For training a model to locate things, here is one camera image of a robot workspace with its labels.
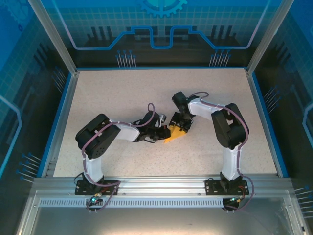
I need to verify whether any aluminium mounting beam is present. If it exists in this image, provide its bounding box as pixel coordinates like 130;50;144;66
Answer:
33;175;293;196

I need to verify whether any grey metal panel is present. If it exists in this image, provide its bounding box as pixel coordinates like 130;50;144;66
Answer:
14;190;310;235

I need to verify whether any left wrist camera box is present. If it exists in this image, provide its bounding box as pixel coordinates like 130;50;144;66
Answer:
156;114;168;128

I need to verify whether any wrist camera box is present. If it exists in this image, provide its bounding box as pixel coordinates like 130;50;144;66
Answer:
172;92;188;106
156;114;168;128

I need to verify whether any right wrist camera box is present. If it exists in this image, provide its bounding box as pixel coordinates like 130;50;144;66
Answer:
172;92;188;106

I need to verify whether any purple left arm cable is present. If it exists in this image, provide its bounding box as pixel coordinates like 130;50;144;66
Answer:
82;102;157;213

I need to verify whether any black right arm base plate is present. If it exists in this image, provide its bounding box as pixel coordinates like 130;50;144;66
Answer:
204;178;249;196

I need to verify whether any slotted grey cable duct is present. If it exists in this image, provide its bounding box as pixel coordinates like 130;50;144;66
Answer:
39;198;245;208

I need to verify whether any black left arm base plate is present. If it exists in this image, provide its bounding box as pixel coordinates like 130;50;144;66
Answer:
74;179;120;196

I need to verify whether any blue table frame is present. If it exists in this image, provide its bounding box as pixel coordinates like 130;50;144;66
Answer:
36;65;290;179

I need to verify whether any aluminium frame post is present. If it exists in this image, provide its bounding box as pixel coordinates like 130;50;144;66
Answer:
26;0;80;77
246;0;287;77

